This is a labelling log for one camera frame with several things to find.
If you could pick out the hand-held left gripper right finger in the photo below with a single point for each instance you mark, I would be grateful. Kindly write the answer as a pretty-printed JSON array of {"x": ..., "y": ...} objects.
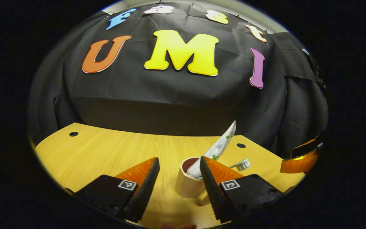
[{"x": 213, "y": 187}]

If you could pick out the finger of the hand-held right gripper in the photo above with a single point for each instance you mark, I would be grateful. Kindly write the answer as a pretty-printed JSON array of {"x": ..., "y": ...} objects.
[
  {"x": 307, "y": 147},
  {"x": 297, "y": 163}
]

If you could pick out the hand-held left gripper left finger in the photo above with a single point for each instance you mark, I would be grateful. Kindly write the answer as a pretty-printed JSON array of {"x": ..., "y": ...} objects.
[{"x": 145, "y": 187}]

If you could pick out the beige cup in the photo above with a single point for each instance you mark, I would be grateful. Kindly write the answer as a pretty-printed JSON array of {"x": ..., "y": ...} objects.
[{"x": 187, "y": 186}]

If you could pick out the white toothbrush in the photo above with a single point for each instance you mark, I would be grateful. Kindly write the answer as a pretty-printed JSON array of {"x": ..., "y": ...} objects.
[{"x": 242, "y": 164}]

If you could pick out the white toothpaste tube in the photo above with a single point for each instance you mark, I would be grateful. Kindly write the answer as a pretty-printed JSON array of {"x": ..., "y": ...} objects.
[{"x": 218, "y": 148}]

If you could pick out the wooden desktop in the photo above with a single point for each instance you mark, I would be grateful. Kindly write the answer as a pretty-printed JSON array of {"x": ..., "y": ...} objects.
[{"x": 100, "y": 152}]

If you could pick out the black backdrop cloth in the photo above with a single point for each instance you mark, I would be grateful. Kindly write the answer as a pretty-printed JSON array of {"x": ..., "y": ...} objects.
[{"x": 176, "y": 92}]

